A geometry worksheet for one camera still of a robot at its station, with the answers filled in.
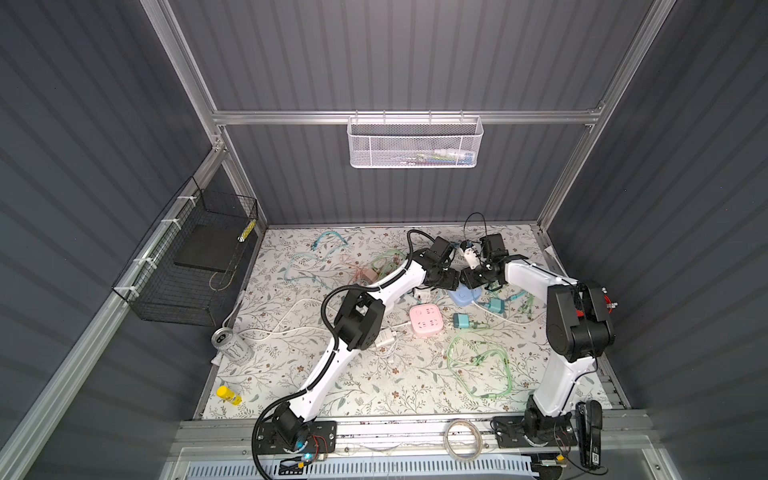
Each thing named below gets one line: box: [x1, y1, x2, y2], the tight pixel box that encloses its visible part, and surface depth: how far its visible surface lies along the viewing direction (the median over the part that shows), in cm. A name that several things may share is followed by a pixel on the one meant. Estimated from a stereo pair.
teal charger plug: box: [453, 313, 471, 328], surface depth 94 cm
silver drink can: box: [211, 328, 253, 365], surface depth 79 cm
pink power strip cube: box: [410, 304, 444, 338], surface depth 93 cm
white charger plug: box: [414, 289, 432, 303], surface depth 99 cm
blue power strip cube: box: [448, 282, 483, 306], surface depth 98 cm
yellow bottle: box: [216, 385, 243, 406], surface depth 75 cm
